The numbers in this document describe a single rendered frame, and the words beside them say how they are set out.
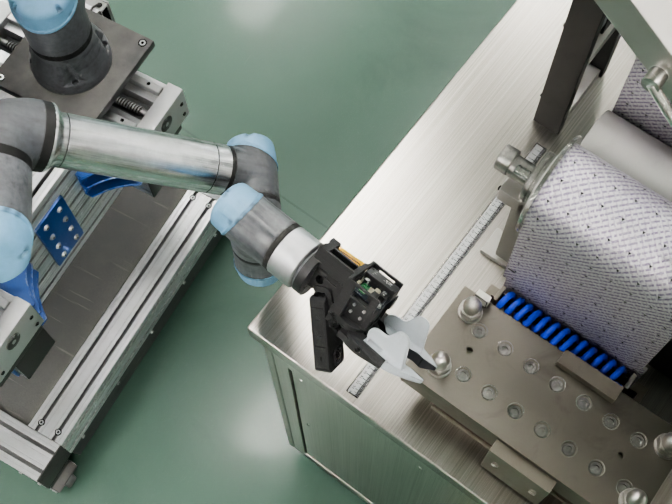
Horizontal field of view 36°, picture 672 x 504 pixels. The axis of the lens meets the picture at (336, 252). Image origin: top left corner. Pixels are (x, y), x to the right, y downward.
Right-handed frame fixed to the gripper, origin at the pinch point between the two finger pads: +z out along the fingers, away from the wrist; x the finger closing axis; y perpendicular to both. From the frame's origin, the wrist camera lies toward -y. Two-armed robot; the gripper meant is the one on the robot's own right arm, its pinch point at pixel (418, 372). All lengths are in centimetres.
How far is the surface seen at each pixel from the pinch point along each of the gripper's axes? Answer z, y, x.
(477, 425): 9.7, -8.5, 11.2
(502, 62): -27, 20, 63
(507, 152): -9.7, 23.4, 21.2
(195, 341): -60, -88, 76
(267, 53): -103, -40, 134
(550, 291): 6.2, 10.7, 20.5
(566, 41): -15, 35, 42
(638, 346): 20.1, 12.2, 20.2
